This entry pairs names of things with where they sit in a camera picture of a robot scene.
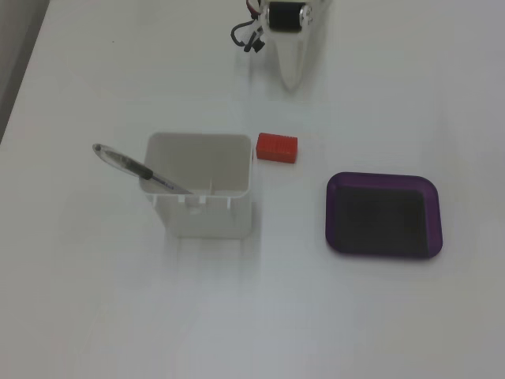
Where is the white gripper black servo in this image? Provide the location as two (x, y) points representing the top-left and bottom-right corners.
(260, 0), (329, 91)

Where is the red cube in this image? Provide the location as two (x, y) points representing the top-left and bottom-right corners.
(256, 132), (299, 165)

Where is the white plastic box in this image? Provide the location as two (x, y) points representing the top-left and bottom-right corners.
(137, 132), (254, 239)

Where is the purple tray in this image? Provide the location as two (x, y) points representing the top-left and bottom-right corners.
(324, 171), (444, 261)

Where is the transparent ballpoint pen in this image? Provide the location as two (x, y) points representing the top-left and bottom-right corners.
(92, 142), (194, 196)

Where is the black cable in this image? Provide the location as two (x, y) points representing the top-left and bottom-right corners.
(230, 18), (266, 54)

